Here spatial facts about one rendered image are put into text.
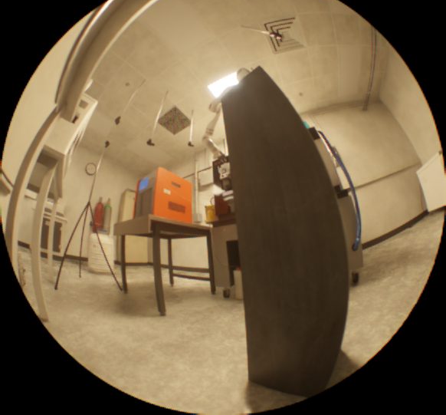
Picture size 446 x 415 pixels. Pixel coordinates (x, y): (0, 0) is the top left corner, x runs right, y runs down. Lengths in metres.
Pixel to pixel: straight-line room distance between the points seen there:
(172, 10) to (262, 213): 2.37
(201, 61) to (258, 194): 2.24
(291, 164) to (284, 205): 0.09
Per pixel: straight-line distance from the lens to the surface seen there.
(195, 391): 0.59
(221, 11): 2.32
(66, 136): 1.09
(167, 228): 1.09
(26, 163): 0.50
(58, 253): 3.29
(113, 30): 0.44
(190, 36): 2.33
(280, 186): 0.31
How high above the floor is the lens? 0.49
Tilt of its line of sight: 22 degrees up
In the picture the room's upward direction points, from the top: 5 degrees counter-clockwise
